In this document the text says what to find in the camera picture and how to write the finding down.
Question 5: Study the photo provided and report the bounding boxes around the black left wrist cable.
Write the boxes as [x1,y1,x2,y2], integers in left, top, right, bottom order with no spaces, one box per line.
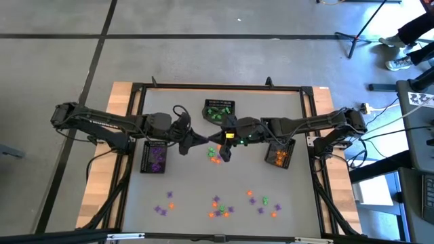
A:
[172,104,193,136]

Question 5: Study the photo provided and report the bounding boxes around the grey desk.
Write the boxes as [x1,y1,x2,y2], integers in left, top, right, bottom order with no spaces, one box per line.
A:
[395,79,434,244]

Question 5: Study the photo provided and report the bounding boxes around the person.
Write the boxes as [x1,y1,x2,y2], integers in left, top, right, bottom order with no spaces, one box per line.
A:
[378,13,434,72]

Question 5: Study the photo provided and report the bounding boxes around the white cable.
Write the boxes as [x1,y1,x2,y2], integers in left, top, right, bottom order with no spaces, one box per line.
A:
[369,98,434,125]

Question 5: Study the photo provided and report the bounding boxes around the white printed paper sheet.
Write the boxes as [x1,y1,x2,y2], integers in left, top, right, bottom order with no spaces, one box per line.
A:
[408,91,434,108]

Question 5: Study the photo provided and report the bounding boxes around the grey floor object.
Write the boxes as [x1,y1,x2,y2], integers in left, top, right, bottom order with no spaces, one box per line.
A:
[0,144,26,159]

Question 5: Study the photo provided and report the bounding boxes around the black diagonal desk beam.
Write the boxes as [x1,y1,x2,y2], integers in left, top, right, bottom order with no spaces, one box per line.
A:
[349,150,413,184]

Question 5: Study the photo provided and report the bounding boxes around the black desk cable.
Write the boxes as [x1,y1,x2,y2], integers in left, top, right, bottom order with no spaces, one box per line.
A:
[359,125,434,142]

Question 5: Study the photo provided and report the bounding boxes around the black plastic slotted basket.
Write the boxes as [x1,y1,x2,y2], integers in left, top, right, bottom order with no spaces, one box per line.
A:
[264,137,297,170]
[202,98,236,125]
[140,140,168,175]

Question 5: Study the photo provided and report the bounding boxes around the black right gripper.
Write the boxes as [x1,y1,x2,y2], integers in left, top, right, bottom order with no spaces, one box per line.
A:
[208,117,269,163]

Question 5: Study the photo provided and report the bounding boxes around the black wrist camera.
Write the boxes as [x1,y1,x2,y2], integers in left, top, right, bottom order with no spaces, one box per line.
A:
[174,111,191,131]
[220,115,238,132]

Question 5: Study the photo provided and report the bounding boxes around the black tripod stand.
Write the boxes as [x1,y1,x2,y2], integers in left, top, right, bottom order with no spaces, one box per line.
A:
[334,0,389,60]

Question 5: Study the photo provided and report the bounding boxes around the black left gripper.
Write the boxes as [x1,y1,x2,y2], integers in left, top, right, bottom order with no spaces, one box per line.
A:
[167,123,209,157]

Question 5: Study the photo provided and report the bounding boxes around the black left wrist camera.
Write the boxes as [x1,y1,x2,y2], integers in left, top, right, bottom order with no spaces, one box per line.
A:
[174,111,191,131]

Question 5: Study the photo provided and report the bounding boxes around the black aluminium table frame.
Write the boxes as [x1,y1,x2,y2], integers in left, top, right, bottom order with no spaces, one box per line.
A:
[81,76,363,238]

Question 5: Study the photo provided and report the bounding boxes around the black floor cable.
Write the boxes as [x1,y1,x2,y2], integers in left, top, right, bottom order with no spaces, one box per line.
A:
[85,148,116,186]

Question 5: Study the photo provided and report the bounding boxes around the black floor bar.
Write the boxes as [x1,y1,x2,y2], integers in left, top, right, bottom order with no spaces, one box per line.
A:
[368,83,401,92]

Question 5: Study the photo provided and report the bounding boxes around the wooden table side board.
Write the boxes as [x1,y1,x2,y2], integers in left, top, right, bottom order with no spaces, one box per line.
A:
[75,81,140,230]
[304,86,363,235]

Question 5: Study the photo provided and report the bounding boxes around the black overhead rig beam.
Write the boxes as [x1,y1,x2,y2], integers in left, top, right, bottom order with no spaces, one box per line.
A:
[0,228,434,244]

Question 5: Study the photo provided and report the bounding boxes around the black keyboard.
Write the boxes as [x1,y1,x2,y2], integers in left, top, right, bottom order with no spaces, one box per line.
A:
[421,174,434,224]

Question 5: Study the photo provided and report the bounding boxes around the silver metal bracket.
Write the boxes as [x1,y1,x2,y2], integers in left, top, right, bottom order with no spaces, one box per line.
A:
[294,237,335,244]
[106,232,146,242]

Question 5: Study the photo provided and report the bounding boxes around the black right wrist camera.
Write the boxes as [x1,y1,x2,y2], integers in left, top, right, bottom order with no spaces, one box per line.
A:
[220,115,238,132]

